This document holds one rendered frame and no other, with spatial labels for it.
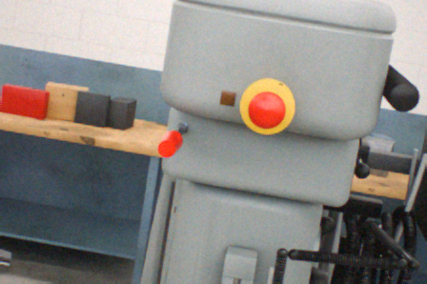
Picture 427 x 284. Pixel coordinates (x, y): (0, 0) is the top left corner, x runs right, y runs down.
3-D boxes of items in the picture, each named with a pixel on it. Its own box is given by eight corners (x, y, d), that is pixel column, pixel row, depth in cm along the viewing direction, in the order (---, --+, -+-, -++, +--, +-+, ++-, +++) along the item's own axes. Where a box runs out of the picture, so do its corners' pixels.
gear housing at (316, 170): (350, 212, 106) (365, 134, 104) (157, 178, 107) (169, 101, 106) (335, 156, 139) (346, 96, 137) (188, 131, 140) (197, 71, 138)
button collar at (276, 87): (290, 138, 93) (299, 85, 92) (235, 130, 94) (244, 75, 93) (290, 135, 95) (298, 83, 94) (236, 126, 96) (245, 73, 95)
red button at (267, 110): (282, 133, 90) (288, 96, 90) (244, 127, 91) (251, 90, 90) (282, 128, 94) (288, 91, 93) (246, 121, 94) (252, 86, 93)
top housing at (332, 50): (379, 151, 95) (408, 7, 92) (149, 111, 96) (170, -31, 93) (350, 93, 141) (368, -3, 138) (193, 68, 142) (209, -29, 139)
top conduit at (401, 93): (416, 114, 97) (422, 84, 96) (379, 109, 97) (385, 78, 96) (376, 71, 141) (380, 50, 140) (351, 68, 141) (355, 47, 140)
